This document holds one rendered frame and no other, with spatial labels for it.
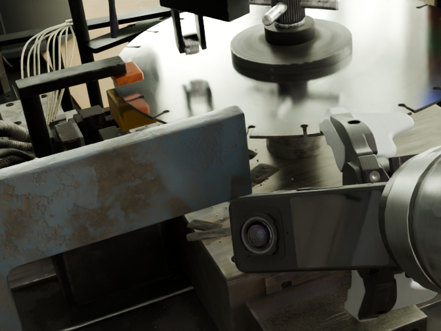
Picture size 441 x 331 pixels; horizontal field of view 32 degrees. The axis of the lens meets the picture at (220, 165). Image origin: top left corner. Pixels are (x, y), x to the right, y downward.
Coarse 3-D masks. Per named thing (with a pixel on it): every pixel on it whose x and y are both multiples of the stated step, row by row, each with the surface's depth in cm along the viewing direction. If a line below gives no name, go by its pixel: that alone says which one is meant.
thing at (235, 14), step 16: (160, 0) 66; (176, 0) 64; (192, 0) 63; (208, 0) 62; (224, 0) 60; (240, 0) 61; (176, 16) 65; (208, 16) 62; (224, 16) 61; (240, 16) 62; (176, 32) 66
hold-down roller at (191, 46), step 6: (186, 36) 67; (192, 36) 67; (186, 42) 67; (192, 42) 67; (198, 42) 67; (186, 48) 67; (192, 48) 67; (198, 48) 67; (186, 54) 67; (192, 54) 67
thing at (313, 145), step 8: (304, 128) 71; (304, 136) 71; (320, 136) 72; (272, 144) 73; (280, 144) 72; (288, 144) 72; (296, 144) 72; (304, 144) 72; (312, 144) 72; (320, 144) 73; (272, 152) 74; (280, 152) 73; (288, 152) 72; (296, 152) 72; (304, 152) 72; (312, 152) 72
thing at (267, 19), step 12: (252, 0) 69; (264, 0) 68; (276, 0) 67; (288, 0) 66; (300, 0) 67; (312, 0) 66; (324, 0) 66; (336, 0) 65; (276, 12) 65; (288, 12) 67; (300, 12) 67; (264, 24) 64; (276, 24) 68; (288, 24) 67; (300, 24) 68
